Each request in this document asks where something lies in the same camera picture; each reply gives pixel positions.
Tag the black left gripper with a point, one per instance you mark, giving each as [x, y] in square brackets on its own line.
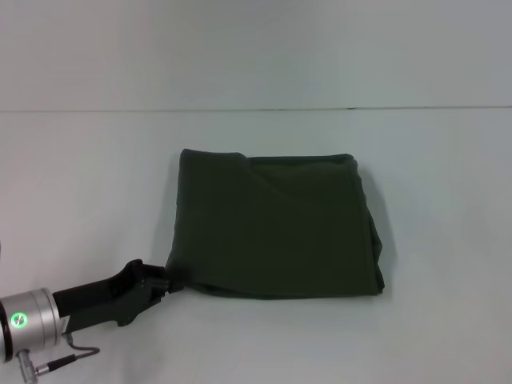
[108, 294]

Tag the dark green shirt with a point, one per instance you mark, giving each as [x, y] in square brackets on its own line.
[276, 224]

